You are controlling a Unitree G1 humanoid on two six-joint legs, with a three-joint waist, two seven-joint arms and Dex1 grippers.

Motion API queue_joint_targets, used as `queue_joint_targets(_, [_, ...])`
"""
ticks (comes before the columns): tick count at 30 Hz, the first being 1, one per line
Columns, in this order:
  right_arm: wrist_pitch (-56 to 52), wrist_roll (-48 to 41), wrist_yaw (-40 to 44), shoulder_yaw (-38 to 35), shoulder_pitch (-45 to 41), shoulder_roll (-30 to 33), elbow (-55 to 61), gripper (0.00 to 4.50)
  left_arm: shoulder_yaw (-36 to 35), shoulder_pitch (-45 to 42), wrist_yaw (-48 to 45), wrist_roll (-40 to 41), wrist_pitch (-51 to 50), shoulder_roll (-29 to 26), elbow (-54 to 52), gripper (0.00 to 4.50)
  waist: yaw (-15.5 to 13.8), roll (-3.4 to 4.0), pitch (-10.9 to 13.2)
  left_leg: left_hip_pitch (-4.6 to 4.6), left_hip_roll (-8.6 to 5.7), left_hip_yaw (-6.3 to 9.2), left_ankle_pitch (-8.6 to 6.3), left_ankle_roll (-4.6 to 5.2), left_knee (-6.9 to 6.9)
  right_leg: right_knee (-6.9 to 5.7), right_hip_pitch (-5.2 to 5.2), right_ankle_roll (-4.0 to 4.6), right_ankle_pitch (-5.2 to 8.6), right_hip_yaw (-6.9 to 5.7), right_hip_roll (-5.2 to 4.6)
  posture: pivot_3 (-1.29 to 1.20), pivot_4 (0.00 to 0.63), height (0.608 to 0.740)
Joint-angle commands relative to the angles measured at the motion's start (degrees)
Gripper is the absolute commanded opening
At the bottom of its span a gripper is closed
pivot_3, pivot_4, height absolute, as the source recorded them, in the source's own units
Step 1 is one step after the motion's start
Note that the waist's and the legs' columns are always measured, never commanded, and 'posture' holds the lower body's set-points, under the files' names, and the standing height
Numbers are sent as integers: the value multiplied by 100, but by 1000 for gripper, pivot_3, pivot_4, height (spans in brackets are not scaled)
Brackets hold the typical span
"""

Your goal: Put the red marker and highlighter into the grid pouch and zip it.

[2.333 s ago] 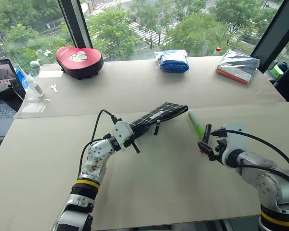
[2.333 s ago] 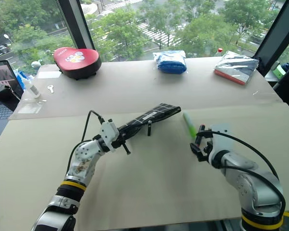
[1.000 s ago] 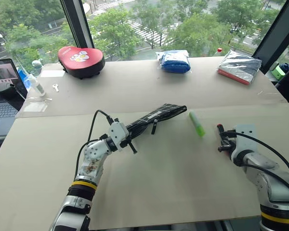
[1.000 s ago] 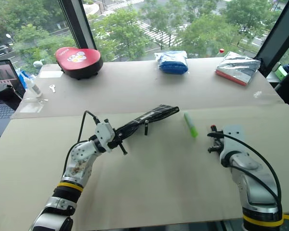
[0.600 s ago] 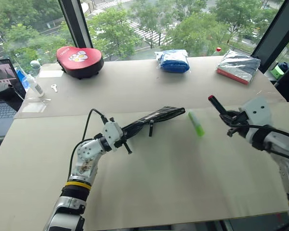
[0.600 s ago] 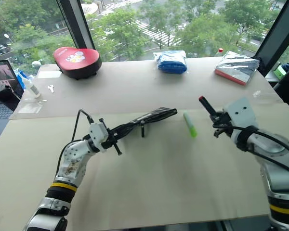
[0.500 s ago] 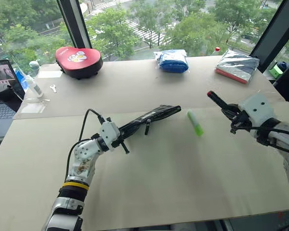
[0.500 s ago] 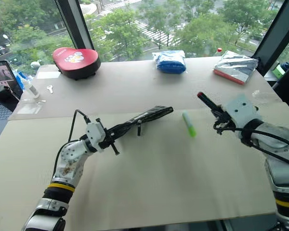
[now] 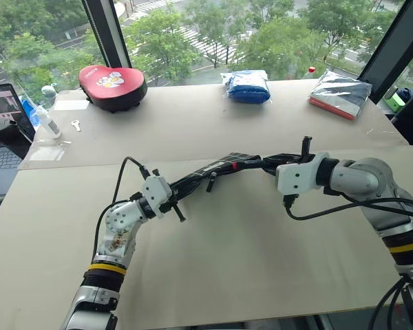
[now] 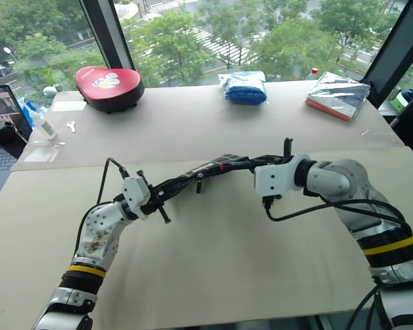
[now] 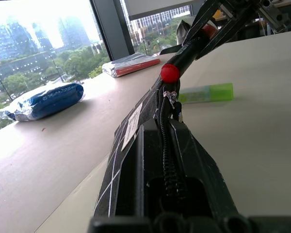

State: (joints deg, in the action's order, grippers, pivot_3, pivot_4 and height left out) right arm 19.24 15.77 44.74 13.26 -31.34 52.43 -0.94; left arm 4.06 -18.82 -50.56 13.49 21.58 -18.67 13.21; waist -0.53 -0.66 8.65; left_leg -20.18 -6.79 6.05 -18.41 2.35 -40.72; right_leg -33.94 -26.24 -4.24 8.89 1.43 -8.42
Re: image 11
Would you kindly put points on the black marker with red cap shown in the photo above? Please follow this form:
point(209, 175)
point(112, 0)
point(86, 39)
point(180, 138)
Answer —
point(184, 57)

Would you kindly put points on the dark window frame pillar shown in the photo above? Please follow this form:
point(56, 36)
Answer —
point(114, 26)

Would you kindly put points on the black grid pouch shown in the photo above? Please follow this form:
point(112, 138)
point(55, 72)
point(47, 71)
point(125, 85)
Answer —
point(149, 109)

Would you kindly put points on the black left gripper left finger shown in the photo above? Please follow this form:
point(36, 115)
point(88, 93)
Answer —
point(133, 170)

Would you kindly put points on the white hanging panel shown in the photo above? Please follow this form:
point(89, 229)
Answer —
point(157, 8)

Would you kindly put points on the grey bag behind table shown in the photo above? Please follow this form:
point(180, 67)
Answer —
point(183, 32)

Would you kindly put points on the red black item in wrapper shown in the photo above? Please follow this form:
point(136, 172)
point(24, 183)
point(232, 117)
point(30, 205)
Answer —
point(131, 64)

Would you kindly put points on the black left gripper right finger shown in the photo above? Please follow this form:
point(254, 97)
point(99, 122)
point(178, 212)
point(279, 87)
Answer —
point(198, 160)

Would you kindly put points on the blue item in clear wrapper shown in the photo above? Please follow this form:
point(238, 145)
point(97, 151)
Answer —
point(51, 100)

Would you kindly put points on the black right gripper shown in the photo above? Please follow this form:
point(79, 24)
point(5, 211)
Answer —
point(242, 4)

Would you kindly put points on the green glue stick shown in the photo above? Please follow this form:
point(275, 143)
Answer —
point(208, 93)

